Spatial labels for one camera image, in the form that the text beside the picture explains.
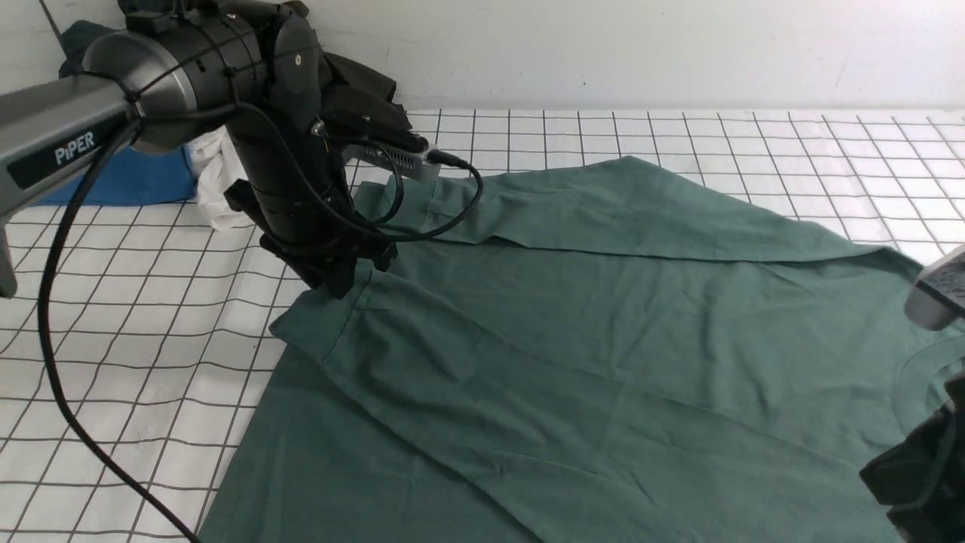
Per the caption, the green long sleeve shirt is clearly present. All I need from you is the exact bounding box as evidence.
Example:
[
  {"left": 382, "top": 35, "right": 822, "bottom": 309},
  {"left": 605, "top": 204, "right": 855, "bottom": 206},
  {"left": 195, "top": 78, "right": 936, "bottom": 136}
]
[{"left": 200, "top": 158, "right": 963, "bottom": 542}]

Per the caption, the dark teal shirt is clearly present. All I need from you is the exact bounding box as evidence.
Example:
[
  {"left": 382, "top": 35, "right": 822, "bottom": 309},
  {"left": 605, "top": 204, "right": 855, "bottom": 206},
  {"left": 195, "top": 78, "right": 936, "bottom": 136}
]
[{"left": 58, "top": 20, "right": 117, "bottom": 78}]

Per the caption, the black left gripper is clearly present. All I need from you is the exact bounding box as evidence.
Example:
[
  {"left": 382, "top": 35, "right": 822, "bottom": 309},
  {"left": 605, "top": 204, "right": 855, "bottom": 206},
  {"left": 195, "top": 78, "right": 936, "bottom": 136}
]
[{"left": 225, "top": 113, "right": 399, "bottom": 299}]

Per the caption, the white grid tablecloth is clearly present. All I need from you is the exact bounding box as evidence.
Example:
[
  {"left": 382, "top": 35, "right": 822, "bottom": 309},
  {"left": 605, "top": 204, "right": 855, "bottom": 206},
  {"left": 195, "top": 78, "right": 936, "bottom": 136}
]
[{"left": 0, "top": 109, "right": 965, "bottom": 543}]

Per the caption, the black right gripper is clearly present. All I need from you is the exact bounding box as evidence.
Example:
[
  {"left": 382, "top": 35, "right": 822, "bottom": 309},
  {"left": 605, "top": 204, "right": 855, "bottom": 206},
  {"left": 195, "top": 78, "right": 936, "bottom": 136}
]
[{"left": 859, "top": 377, "right": 964, "bottom": 542}]

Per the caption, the dark olive shirt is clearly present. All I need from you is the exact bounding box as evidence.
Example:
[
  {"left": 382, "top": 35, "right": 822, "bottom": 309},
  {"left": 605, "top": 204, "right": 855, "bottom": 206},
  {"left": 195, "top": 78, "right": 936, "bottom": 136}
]
[{"left": 318, "top": 52, "right": 412, "bottom": 133}]

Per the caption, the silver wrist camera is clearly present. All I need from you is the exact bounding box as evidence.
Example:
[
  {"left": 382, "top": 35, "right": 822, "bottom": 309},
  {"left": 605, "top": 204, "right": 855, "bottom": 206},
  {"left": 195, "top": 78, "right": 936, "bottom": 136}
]
[{"left": 317, "top": 109, "right": 473, "bottom": 182}]

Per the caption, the white shirt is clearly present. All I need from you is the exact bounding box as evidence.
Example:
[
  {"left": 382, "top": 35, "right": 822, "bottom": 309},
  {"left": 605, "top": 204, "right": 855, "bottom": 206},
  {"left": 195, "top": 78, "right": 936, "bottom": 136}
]
[{"left": 187, "top": 127, "right": 254, "bottom": 231}]

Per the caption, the blue shirt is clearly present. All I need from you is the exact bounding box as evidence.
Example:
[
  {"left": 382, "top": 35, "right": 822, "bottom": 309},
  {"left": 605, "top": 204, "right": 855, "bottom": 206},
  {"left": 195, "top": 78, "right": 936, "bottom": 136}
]
[{"left": 84, "top": 146, "right": 197, "bottom": 207}]

